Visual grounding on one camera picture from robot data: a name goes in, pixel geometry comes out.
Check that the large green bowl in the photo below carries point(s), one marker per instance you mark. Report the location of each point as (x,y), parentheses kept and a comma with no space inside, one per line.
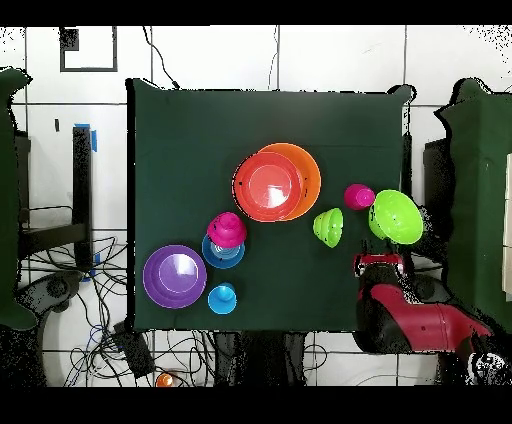
(400,218)

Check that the small green bowl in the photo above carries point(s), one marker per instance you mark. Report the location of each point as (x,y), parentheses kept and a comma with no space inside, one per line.
(328,227)

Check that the pink cup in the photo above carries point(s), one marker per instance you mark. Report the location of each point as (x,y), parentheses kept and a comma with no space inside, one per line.
(358,196)

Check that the large orange bowl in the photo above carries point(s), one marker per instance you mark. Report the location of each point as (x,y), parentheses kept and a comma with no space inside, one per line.
(310,176)

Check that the red bowl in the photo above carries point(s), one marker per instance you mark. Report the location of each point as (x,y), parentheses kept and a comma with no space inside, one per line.
(268,188)

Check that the pink bowl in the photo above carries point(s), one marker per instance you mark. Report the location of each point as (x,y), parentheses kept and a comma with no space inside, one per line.
(226,230)

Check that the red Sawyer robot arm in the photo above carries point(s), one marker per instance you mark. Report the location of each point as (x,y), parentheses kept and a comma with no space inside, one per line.
(420,324)

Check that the grey chair base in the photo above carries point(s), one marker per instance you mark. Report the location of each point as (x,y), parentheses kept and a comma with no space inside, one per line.
(430,290)
(56,288)

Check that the green clothed side table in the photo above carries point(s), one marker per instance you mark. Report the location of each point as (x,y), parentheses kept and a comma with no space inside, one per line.
(480,200)
(8,200)

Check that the blue bowl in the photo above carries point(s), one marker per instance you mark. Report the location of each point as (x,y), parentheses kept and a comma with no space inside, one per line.
(222,258)

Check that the blue cup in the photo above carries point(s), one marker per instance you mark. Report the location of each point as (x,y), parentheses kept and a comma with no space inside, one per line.
(222,298)

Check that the purple bowl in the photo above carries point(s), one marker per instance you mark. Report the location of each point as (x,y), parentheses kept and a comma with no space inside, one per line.
(174,276)

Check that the dark green tablecloth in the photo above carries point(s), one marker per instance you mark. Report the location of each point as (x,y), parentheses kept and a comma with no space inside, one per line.
(200,140)

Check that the small orange object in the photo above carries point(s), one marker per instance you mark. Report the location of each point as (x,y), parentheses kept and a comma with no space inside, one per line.
(164,380)

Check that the black metal stand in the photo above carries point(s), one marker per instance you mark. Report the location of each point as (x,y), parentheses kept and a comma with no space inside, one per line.
(82,180)

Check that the blue tape strip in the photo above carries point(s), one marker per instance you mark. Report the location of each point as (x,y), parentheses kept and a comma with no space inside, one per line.
(94,140)

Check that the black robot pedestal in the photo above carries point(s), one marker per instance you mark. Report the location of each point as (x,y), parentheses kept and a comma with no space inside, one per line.
(260,360)

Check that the grey square floor frame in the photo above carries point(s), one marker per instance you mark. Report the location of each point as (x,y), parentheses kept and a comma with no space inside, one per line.
(68,40)

